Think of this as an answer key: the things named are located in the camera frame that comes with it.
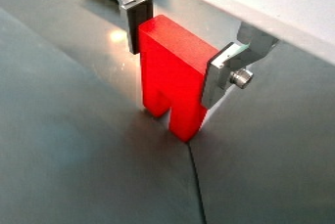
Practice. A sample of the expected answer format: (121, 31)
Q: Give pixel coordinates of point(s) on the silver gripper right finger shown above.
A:
(226, 66)

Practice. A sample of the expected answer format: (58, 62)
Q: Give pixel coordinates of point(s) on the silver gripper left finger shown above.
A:
(135, 11)

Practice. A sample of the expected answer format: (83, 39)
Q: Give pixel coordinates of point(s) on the red double-square block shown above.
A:
(172, 57)

